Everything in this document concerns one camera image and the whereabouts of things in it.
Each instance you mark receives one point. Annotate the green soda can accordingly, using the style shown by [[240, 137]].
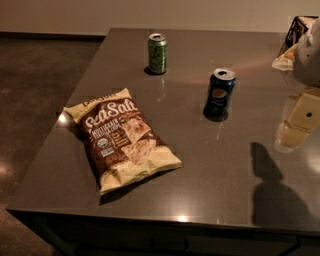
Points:
[[157, 51]]

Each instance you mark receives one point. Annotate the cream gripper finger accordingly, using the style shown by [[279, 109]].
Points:
[[306, 112], [290, 137]]

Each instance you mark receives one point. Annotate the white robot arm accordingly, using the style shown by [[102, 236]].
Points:
[[299, 61]]

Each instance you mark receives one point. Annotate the brown sea salt chip bag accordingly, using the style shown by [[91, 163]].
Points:
[[121, 145]]

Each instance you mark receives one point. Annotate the yellow snack bag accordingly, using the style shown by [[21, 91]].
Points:
[[285, 62]]

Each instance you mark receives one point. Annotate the black wire rack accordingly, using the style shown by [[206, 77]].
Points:
[[300, 26]]

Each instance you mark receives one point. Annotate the blue pepsi can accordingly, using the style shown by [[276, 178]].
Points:
[[221, 85]]

